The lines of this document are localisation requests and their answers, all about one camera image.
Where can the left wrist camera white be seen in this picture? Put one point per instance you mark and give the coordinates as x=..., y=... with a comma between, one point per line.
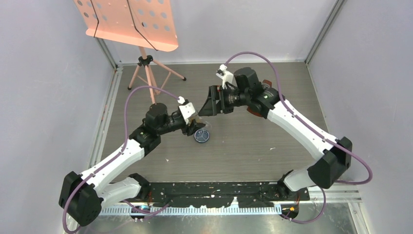
x=187, y=110

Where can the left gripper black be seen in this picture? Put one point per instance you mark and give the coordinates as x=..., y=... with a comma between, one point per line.
x=189, y=130

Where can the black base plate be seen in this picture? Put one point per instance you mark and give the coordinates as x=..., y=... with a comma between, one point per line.
x=218, y=194

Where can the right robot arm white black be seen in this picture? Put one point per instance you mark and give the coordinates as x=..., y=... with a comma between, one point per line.
x=243, y=88

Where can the aluminium rail frame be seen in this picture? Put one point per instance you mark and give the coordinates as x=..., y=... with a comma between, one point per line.
x=103, y=125

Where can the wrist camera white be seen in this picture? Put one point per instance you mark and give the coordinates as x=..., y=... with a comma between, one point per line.
x=225, y=75
x=187, y=110

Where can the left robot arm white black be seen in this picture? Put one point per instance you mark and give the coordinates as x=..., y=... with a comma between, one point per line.
x=83, y=196

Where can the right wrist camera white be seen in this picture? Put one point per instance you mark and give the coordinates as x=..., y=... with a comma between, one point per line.
x=225, y=75

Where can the clear pill bottle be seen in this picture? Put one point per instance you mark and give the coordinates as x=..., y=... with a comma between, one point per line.
x=194, y=122

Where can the brown wooden metronome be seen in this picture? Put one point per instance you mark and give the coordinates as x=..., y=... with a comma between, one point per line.
x=266, y=84

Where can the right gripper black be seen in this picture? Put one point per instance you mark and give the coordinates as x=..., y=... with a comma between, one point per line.
x=210, y=107

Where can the blue round pill box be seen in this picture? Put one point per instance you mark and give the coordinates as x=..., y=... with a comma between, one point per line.
x=203, y=135

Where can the pink music stand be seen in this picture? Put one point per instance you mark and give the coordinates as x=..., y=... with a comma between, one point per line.
x=142, y=23

